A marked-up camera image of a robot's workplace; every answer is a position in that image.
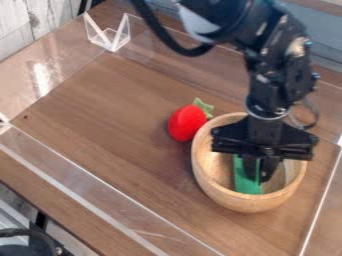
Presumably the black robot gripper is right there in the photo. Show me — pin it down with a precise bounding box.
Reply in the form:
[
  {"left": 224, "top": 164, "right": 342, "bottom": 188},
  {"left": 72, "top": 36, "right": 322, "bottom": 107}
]
[{"left": 209, "top": 116, "right": 318, "bottom": 184}]

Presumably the green rectangular block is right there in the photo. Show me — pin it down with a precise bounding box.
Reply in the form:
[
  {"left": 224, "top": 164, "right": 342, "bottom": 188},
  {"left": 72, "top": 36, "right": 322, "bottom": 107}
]
[{"left": 233, "top": 155, "right": 263, "bottom": 195}]

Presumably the brown wooden bowl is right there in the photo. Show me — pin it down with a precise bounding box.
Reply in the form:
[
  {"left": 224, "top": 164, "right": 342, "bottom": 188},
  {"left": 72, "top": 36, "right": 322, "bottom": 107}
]
[{"left": 191, "top": 112, "right": 307, "bottom": 213}]

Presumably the black cable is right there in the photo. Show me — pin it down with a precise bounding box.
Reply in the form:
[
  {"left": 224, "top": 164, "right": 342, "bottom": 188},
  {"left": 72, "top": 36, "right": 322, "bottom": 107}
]
[{"left": 0, "top": 228, "right": 50, "bottom": 256}]

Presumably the clear acrylic front barrier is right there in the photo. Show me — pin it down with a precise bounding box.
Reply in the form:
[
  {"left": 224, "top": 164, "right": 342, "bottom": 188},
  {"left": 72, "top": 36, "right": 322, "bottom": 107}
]
[{"left": 0, "top": 121, "right": 221, "bottom": 256}]

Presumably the black clamp with screw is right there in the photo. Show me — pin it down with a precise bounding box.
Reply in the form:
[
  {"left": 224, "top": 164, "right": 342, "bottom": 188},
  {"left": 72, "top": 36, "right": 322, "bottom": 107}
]
[{"left": 26, "top": 221, "right": 76, "bottom": 256}]

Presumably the red toy strawberry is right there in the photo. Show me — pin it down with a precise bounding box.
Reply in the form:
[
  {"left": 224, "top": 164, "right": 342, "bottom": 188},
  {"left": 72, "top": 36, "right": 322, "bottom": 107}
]
[{"left": 167, "top": 97, "right": 213, "bottom": 142}]

